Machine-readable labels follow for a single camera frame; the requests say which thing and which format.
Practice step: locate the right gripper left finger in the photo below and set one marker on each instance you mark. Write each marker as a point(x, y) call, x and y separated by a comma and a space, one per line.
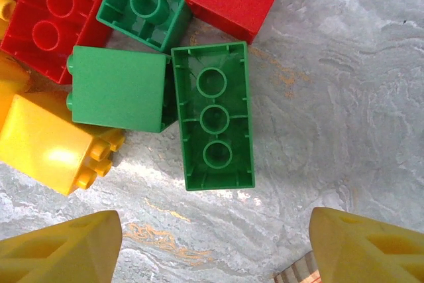
point(92, 246)

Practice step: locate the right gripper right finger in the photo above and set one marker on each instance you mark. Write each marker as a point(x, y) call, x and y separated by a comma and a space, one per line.
point(338, 246)

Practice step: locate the long green lego brick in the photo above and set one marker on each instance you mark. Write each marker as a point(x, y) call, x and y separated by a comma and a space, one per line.
point(212, 117)

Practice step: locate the long yellow lego brick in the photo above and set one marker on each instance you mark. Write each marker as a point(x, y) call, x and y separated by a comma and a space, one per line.
point(8, 90)

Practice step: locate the long red lego brick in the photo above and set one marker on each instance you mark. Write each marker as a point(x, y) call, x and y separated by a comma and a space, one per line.
point(86, 4)

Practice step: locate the slanted yellow lego brick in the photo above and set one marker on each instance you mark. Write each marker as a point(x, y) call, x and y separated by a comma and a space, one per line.
point(8, 8)

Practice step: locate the small orange printed tile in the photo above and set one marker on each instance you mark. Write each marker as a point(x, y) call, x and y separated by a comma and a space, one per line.
point(298, 273)

